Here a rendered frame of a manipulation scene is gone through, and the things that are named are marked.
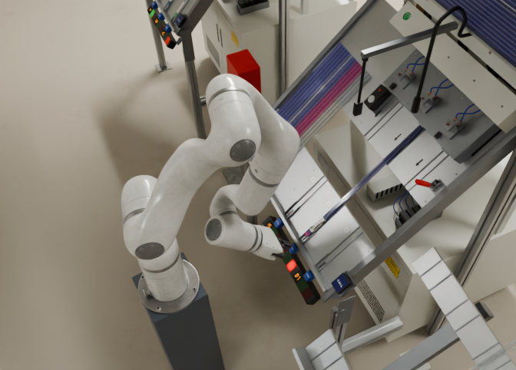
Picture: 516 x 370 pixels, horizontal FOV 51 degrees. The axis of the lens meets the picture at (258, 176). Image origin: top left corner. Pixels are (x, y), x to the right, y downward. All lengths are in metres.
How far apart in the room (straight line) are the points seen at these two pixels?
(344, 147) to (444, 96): 0.69
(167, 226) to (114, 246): 1.40
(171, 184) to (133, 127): 1.95
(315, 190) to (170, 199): 0.61
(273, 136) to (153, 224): 0.36
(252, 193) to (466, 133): 0.58
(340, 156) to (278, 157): 0.88
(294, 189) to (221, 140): 0.73
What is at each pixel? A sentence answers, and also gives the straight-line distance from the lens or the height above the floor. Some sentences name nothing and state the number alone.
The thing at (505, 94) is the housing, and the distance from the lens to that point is 1.48.
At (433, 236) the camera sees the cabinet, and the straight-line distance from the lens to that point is 1.95.
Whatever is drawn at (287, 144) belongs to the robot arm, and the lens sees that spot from 1.25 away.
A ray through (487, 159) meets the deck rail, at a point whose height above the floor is 1.13.
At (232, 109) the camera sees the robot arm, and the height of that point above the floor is 1.41.
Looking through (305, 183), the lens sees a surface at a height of 0.80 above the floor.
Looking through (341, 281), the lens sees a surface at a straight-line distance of 1.60.
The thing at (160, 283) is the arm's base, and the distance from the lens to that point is 1.59.
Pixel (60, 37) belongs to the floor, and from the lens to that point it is 4.06.
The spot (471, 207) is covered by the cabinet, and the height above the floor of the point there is 0.62.
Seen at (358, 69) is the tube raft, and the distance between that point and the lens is 1.80.
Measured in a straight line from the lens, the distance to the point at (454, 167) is 1.55.
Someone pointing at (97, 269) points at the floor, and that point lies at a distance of 2.67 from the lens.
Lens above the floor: 2.19
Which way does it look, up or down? 50 degrees down
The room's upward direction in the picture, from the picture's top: 3 degrees counter-clockwise
